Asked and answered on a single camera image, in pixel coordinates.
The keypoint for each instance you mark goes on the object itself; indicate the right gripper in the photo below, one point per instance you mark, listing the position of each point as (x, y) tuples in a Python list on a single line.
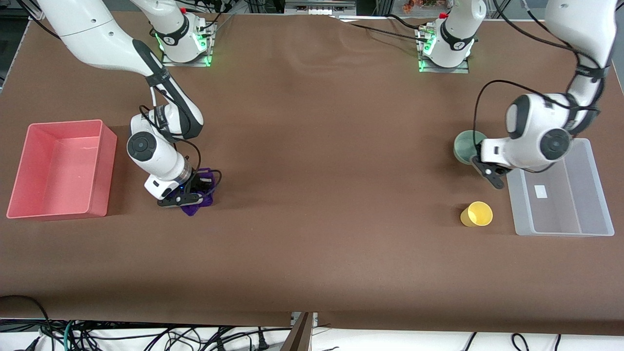
[(199, 183)]

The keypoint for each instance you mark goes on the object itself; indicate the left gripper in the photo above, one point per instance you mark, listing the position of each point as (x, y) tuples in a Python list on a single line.
[(478, 148)]

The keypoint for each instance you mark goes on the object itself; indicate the green bowl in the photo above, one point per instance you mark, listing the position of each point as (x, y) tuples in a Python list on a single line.
[(463, 146)]

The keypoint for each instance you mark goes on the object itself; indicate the purple cloth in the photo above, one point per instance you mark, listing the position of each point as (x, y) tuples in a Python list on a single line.
[(192, 210)]

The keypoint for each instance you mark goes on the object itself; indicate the yellow cup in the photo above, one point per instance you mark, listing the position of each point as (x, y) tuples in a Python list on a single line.
[(477, 214)]

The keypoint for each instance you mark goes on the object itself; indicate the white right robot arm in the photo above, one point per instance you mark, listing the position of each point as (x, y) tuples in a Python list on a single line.
[(97, 34)]

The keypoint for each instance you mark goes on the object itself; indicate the white label in bin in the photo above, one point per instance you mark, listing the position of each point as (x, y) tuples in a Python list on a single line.
[(540, 191)]

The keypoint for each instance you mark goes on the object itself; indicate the clear plastic bin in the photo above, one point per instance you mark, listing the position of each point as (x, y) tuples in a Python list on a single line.
[(560, 214)]

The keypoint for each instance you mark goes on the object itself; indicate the pink plastic bin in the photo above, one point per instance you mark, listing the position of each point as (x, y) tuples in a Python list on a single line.
[(58, 170)]

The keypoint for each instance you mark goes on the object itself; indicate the white power strip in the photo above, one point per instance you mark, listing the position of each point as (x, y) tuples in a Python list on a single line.
[(319, 9)]

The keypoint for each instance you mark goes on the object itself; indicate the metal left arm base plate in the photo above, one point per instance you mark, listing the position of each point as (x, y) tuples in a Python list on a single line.
[(451, 70)]

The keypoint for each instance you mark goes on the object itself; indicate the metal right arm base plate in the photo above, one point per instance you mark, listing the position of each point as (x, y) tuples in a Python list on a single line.
[(187, 64)]

